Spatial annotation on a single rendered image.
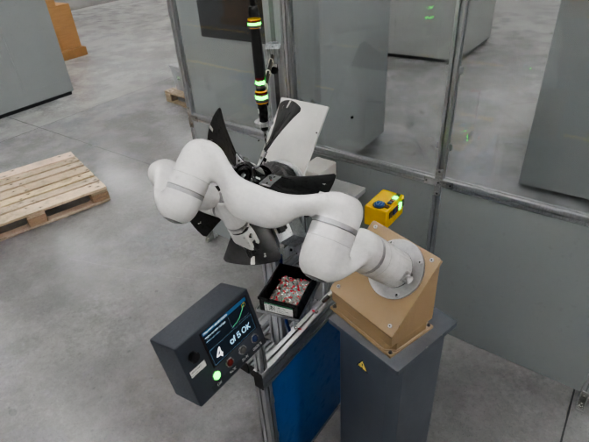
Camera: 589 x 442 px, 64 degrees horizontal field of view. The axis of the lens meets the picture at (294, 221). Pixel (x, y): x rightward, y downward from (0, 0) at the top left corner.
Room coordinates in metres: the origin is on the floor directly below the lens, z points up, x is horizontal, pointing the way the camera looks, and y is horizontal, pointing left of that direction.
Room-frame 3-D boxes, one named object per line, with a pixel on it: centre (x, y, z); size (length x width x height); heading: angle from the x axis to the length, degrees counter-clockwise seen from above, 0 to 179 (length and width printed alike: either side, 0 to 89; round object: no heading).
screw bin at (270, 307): (1.41, 0.04, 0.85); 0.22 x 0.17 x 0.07; 156
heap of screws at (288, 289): (1.41, 0.04, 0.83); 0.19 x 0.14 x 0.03; 156
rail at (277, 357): (1.36, -0.13, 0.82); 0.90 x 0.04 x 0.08; 141
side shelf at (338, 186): (2.17, -0.17, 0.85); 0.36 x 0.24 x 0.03; 51
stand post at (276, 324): (1.83, 0.13, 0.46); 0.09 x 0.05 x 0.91; 51
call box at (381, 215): (1.67, -0.38, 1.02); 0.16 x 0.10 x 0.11; 141
